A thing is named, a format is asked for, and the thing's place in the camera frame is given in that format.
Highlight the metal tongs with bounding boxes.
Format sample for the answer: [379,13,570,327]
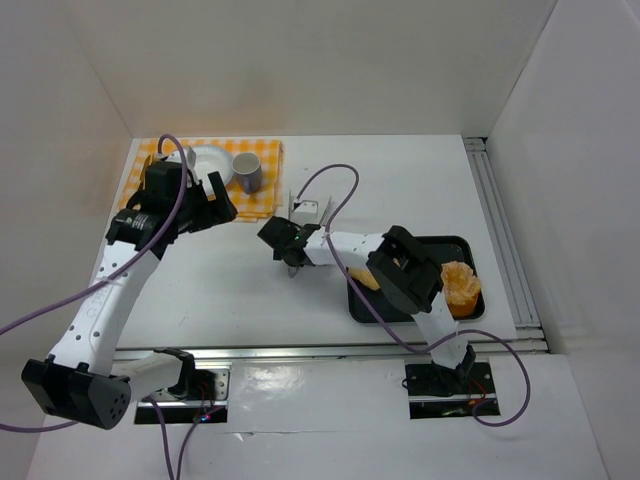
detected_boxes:
[285,187,335,279]

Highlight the long bread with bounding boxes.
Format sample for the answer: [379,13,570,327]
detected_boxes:
[347,267,380,291]

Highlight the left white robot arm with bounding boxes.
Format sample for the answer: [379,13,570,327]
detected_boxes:
[21,161,237,430]

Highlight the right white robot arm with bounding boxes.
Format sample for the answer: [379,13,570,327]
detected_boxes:
[258,217,475,384]

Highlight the white paper plate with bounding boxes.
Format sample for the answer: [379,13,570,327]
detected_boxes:
[189,145,233,190]

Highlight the lavender mug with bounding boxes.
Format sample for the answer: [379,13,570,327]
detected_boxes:
[232,152,263,195]

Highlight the yellow checkered cloth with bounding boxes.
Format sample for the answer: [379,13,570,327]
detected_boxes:
[117,138,284,222]

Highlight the black tray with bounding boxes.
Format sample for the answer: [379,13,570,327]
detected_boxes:
[347,236,485,324]

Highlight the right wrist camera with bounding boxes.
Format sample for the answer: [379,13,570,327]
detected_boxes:
[290,200,319,223]

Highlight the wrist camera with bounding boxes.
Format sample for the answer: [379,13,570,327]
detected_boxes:
[290,200,319,223]
[151,147,196,172]

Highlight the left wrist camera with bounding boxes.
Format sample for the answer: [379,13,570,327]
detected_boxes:
[151,147,196,172]

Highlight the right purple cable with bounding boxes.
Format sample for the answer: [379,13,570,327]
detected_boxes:
[292,164,532,427]

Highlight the aluminium rail front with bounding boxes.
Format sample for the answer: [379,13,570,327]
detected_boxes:
[114,339,550,366]

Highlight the aluminium rail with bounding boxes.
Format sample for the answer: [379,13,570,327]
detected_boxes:
[114,339,550,366]
[463,137,550,354]

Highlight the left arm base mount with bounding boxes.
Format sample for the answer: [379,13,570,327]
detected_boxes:
[151,364,231,425]

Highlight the sugared ring pastry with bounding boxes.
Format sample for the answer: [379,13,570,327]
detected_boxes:
[441,261,482,318]

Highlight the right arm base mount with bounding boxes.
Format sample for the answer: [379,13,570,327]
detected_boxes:
[401,362,500,420]

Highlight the aluminium rail right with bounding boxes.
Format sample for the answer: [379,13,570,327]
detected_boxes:
[463,137,550,354]

